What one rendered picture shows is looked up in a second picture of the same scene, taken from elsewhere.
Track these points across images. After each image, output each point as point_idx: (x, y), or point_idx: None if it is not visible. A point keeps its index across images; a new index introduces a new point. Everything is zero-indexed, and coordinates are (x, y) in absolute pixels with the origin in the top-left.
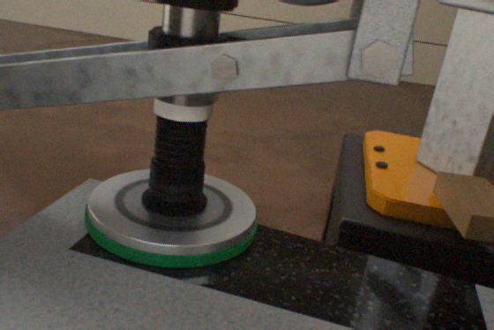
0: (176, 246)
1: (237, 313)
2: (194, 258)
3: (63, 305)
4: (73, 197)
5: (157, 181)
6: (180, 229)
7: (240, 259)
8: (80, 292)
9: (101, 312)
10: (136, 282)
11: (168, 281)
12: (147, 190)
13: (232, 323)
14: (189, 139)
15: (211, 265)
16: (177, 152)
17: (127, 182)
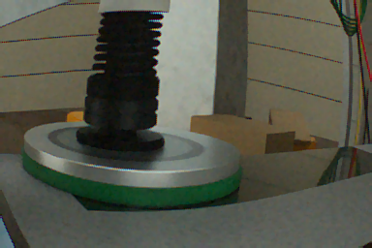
0: (219, 167)
1: (319, 195)
2: (232, 179)
3: (209, 247)
4: (2, 168)
5: (118, 103)
6: (186, 157)
7: (246, 178)
8: (195, 236)
9: (251, 236)
10: (218, 216)
11: (240, 205)
12: (81, 133)
13: (327, 199)
14: (158, 34)
15: (237, 188)
16: (146, 51)
17: (43, 136)
